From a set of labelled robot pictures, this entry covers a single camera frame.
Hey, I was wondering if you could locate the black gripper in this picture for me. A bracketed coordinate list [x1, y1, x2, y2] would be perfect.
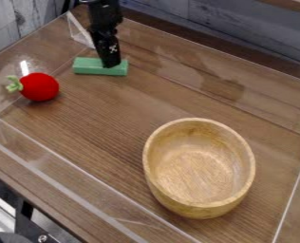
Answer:
[87, 0, 123, 68]

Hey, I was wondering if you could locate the black metal table leg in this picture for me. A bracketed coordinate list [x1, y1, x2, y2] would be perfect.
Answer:
[14, 199, 61, 243]

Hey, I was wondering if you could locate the clear acrylic corner bracket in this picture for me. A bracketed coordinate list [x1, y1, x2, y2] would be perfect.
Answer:
[66, 12, 94, 49]

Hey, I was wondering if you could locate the red plush tomato toy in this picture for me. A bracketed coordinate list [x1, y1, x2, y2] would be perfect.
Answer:
[6, 72, 61, 102]

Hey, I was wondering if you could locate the green rectangular block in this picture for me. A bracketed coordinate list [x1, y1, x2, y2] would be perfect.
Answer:
[73, 57, 129, 76]

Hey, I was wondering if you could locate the light wooden bowl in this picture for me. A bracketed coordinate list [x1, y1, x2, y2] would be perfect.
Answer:
[142, 118, 257, 219]

